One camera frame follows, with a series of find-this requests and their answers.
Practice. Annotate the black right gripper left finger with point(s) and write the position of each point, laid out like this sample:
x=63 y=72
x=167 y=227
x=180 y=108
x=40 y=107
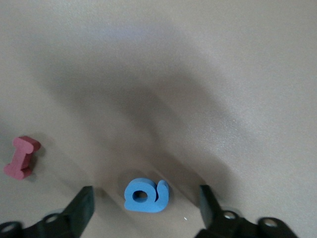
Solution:
x=62 y=225

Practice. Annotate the red foam letter I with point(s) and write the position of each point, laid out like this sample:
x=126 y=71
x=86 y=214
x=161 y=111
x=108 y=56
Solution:
x=19 y=158

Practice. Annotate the blue foam letter a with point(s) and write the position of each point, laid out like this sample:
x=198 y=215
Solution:
x=158 y=198

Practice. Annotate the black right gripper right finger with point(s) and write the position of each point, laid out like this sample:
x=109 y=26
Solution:
x=223 y=225

